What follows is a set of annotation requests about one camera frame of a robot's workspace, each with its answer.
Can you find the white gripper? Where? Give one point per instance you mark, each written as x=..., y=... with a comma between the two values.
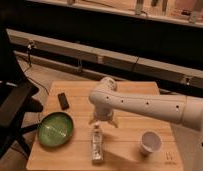
x=103, y=115

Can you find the clear plastic bottle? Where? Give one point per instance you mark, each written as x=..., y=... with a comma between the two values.
x=96, y=144

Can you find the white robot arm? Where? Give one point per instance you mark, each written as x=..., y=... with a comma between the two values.
x=178, y=109

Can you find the green ceramic bowl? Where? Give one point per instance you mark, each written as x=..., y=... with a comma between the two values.
x=55, y=129

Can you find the black rectangular block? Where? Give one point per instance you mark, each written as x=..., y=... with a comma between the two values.
x=63, y=101

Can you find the white paper cup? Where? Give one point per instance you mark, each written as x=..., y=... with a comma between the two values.
x=150, y=142

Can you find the black office chair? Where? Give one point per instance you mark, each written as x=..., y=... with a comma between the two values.
x=16, y=98

